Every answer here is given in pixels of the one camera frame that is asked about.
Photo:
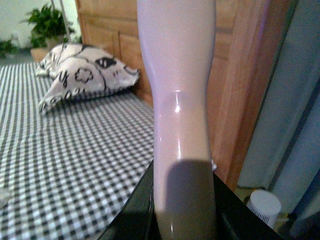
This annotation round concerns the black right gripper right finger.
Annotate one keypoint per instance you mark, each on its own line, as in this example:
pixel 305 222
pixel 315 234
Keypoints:
pixel 234 219

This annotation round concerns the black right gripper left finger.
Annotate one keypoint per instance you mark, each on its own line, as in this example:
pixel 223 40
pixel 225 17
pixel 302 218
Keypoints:
pixel 137 219

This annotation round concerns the beige hand brush black bristles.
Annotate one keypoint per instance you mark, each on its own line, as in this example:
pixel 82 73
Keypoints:
pixel 177 40

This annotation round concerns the white cylindrical trash bin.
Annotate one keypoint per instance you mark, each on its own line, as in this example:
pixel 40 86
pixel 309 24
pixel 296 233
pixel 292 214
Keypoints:
pixel 265 205

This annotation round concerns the light green curtain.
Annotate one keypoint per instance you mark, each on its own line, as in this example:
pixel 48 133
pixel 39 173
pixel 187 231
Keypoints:
pixel 284 152

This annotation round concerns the black white checkered bedsheet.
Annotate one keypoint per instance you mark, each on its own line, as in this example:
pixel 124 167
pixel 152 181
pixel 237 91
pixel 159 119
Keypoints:
pixel 69 172

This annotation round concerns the white pillow black pattern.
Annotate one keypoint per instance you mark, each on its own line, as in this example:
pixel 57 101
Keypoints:
pixel 81 71

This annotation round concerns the green potted plant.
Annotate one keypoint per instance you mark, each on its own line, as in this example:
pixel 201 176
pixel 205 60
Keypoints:
pixel 48 24

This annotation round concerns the small green plant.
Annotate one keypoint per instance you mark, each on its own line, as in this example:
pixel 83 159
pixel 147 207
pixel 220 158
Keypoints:
pixel 9 47

